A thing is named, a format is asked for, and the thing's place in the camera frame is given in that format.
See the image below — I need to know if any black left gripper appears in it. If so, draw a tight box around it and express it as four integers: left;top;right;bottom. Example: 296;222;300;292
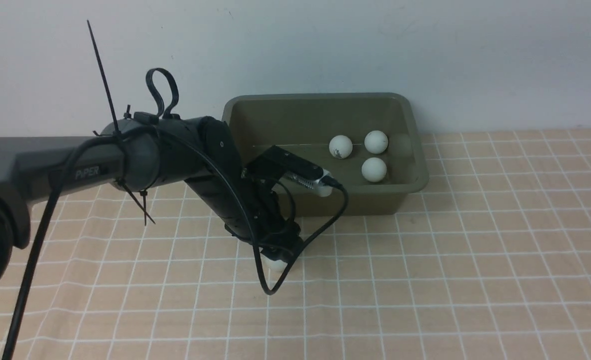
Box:
190;172;304;264

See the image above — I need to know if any white ping-pong ball black logo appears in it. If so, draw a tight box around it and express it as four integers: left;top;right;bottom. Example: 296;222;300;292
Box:
329;135;353;160

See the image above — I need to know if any white ping-pong ball plain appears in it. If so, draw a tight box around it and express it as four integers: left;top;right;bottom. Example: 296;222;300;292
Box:
361;157;388;183

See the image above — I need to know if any white ping-pong ball small mark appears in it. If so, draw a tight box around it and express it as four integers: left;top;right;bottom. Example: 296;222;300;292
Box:
262;255;289;273

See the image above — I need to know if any left robot arm black grey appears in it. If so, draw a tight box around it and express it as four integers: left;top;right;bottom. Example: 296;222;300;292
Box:
0;116;303;280

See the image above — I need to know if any olive green plastic bin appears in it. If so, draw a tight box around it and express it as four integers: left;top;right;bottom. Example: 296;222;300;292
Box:
221;92;430;216

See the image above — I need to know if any black zip tie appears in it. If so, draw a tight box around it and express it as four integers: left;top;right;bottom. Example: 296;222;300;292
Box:
86;19;156;226

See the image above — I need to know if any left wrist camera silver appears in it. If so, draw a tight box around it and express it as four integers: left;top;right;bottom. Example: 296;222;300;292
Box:
245;145;344;198

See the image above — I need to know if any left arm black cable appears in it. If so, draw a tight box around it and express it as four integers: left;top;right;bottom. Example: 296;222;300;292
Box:
0;125;350;360

